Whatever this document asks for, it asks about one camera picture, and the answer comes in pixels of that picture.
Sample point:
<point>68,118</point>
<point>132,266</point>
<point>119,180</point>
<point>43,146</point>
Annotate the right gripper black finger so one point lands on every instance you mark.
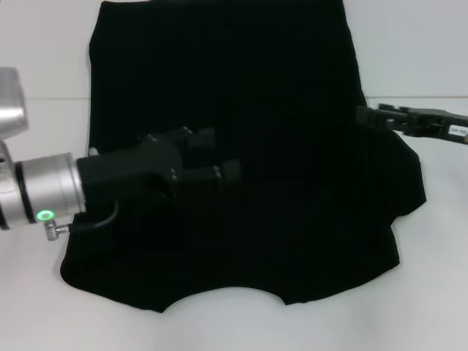
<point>391,107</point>
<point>376,117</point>

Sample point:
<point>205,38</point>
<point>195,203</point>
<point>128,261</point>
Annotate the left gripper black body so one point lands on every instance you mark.
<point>135,168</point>

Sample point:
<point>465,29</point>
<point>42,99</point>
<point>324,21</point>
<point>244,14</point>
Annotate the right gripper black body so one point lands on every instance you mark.
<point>438,124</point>

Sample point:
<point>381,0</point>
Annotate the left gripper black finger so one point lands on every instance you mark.
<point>215,172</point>
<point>199,139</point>

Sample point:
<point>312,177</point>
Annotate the black shirt with FREE print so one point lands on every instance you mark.
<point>256,183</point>

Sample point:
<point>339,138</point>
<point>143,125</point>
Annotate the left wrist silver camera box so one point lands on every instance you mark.
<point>12,106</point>

